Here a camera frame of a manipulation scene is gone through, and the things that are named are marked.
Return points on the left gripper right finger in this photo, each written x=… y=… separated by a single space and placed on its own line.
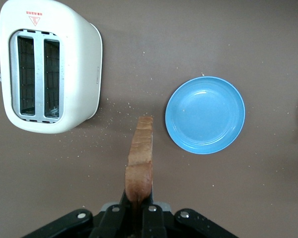
x=154 y=223

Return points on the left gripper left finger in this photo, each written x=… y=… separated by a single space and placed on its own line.
x=109 y=223

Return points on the brown bread slice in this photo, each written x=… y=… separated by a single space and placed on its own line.
x=141 y=153

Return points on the blue plate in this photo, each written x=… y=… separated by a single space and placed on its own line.
x=204 y=115

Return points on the white two-slot toaster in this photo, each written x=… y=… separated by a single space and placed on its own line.
x=77 y=74

